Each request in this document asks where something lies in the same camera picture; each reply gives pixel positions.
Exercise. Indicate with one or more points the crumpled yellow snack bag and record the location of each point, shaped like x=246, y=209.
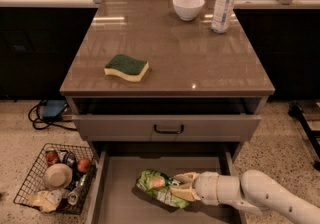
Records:
x=47, y=201

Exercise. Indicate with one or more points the blue power box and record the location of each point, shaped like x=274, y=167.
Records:
x=53, y=109

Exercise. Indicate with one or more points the green rice chip bag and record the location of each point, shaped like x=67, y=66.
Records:
x=157, y=185

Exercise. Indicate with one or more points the red can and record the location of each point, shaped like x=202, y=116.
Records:
x=51, y=157

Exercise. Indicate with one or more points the clear plastic water bottle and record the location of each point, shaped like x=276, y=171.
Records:
x=221, y=18

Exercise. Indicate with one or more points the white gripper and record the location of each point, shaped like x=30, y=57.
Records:
x=206, y=186

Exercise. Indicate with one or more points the grey top drawer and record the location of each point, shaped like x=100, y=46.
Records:
x=132, y=119

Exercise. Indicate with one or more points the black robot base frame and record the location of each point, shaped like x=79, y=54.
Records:
x=307, y=113

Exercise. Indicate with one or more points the grey drawer cabinet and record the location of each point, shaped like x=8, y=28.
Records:
x=186, y=59

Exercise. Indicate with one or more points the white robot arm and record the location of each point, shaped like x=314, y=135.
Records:
x=254, y=192

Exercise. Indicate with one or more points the white ceramic bowl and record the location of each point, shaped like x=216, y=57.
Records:
x=188, y=10

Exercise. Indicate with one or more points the small glass bottle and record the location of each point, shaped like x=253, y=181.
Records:
x=74, y=195

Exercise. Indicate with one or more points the black drawer handle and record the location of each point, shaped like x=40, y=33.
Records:
x=179, y=130

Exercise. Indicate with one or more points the dark blue snack bag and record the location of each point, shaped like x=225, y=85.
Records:
x=68, y=158

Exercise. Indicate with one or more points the green and yellow sponge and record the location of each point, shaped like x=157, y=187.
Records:
x=127, y=68

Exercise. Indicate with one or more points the black wire basket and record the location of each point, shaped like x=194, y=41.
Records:
x=33, y=183

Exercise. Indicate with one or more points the red apple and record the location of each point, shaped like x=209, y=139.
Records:
x=83, y=165

